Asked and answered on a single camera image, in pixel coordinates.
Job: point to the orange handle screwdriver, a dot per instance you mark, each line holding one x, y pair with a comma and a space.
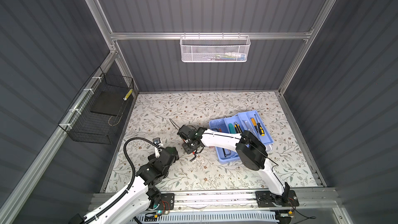
254, 124

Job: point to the yellow black utility knife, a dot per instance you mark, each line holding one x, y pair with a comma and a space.
237, 128

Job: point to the yellow tag in basket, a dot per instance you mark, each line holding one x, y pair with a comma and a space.
128, 94

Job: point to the black yellow small screwdriver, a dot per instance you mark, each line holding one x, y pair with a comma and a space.
259, 126

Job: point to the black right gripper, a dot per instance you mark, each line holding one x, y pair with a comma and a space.
186, 149

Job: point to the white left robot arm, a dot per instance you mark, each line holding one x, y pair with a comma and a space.
135, 197

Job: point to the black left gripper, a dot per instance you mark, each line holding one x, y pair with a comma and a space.
152, 159

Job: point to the teal handle tool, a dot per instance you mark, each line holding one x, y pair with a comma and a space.
231, 128

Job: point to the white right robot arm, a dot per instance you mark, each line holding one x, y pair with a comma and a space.
250, 150

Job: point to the clear handle screwdriver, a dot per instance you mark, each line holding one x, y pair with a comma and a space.
248, 127

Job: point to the white ventilated cable duct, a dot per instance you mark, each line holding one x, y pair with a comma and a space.
217, 217

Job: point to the black wire mesh basket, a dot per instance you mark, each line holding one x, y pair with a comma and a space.
81, 125

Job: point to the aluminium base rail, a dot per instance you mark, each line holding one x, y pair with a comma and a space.
245, 198

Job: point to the white wire mesh basket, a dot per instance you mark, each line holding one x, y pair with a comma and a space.
214, 49

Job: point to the black pad in basket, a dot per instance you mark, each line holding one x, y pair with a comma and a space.
109, 103

